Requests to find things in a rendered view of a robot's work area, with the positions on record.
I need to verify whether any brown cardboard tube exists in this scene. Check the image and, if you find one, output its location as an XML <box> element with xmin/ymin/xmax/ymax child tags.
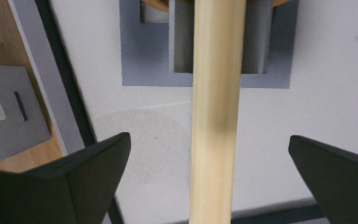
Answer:
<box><xmin>141</xmin><ymin>0</ymin><xmax>288</xmax><ymax>13</ymax></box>

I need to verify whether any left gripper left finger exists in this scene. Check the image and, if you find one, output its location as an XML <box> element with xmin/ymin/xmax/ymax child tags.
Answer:
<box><xmin>0</xmin><ymin>132</ymin><xmax>131</xmax><ymax>224</ymax></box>

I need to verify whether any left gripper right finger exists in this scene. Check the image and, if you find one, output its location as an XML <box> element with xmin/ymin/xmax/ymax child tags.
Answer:
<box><xmin>288</xmin><ymin>135</ymin><xmax>358</xmax><ymax>224</ymax></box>

